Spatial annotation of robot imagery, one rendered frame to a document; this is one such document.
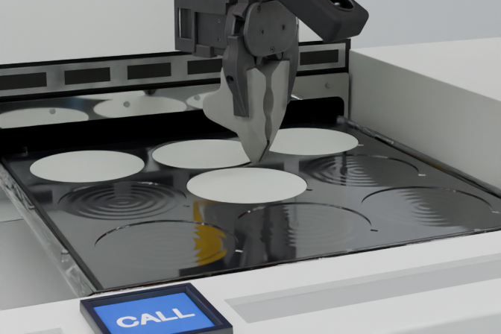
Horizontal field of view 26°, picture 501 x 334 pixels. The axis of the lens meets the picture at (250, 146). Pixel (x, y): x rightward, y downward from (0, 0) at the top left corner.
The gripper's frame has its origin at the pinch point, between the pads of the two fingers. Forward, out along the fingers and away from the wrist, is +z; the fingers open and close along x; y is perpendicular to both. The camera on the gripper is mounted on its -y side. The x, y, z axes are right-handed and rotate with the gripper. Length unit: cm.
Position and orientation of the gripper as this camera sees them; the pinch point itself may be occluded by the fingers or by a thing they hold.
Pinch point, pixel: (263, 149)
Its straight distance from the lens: 95.9
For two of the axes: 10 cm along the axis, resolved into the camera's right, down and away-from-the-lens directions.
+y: -8.0, -1.6, 5.8
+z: 0.0, 9.7, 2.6
